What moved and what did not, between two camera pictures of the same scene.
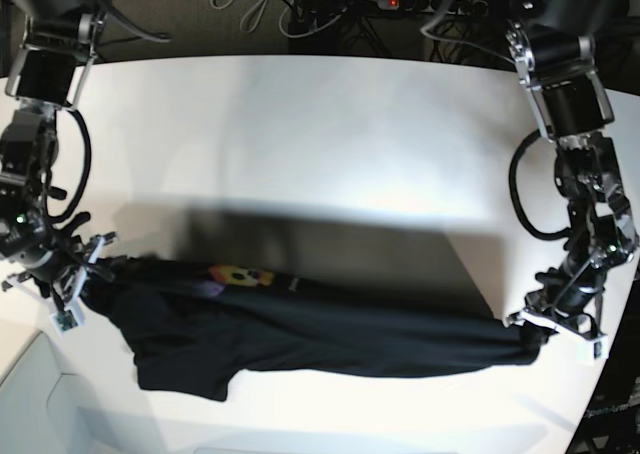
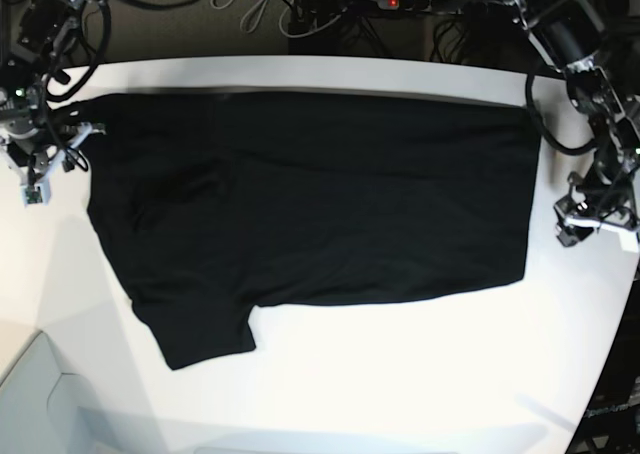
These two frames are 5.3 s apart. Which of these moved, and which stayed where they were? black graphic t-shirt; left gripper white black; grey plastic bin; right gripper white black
Moved: left gripper white black; black graphic t-shirt; right gripper white black
Stayed: grey plastic bin
